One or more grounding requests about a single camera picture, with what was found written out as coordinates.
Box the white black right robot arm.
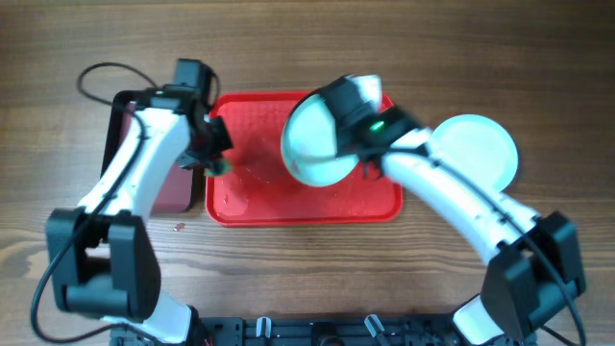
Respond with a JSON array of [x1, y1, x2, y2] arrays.
[[333, 123, 587, 345]]

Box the green yellow sponge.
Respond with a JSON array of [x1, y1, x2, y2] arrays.
[[204, 158, 233, 177]]

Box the black water tray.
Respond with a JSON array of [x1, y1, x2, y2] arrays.
[[101, 108, 203, 214]]

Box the red serving tray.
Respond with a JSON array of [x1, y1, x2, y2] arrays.
[[205, 91, 404, 227]]

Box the light green plate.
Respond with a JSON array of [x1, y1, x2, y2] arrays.
[[281, 94, 358, 187], [431, 114, 519, 191]]

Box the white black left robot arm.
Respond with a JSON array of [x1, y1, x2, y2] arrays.
[[39, 92, 233, 345]]

